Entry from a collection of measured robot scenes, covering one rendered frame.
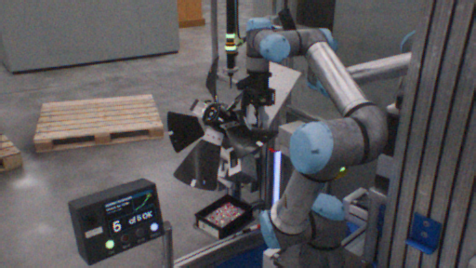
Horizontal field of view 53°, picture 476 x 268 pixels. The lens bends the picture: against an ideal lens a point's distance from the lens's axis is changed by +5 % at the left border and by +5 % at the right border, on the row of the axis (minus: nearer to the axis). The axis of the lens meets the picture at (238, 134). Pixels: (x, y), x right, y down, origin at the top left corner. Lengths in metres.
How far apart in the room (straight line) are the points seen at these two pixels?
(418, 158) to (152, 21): 6.73
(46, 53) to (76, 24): 0.60
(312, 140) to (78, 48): 6.65
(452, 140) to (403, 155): 0.14
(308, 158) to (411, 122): 0.43
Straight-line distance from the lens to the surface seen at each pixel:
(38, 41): 7.40
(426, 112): 1.34
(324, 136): 1.04
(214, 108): 2.20
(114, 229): 1.56
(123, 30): 7.67
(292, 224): 1.34
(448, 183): 1.38
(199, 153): 2.19
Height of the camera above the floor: 2.05
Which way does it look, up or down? 25 degrees down
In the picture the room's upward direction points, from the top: straight up
